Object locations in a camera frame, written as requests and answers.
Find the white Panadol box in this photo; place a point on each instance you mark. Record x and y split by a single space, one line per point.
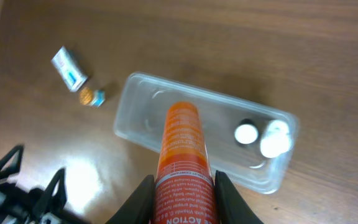
69 70

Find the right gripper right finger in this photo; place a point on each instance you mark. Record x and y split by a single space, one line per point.
231 207

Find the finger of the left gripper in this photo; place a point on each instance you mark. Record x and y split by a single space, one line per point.
10 164
54 197

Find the orange tube white cap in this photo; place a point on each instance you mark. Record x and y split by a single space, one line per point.
184 187

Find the white spray bottle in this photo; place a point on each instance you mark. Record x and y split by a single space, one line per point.
276 139

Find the clear plastic container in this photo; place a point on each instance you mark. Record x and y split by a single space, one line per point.
141 114

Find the black bottle white cap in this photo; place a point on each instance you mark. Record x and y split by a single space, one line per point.
246 132

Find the gold lid balm jar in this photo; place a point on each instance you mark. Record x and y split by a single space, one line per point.
91 97

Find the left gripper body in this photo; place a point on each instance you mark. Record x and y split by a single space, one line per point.
16 207

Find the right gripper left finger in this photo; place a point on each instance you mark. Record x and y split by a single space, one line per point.
138 208

